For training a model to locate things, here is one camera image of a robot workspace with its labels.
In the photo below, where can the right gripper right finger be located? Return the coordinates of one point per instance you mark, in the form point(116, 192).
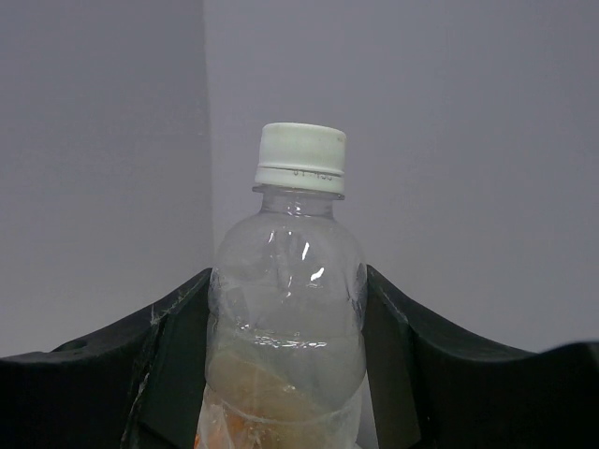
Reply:
point(435, 384)

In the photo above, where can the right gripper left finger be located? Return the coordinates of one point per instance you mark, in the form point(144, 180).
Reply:
point(137, 383)

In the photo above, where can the clear crushed bottle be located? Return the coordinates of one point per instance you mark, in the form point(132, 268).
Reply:
point(286, 364)

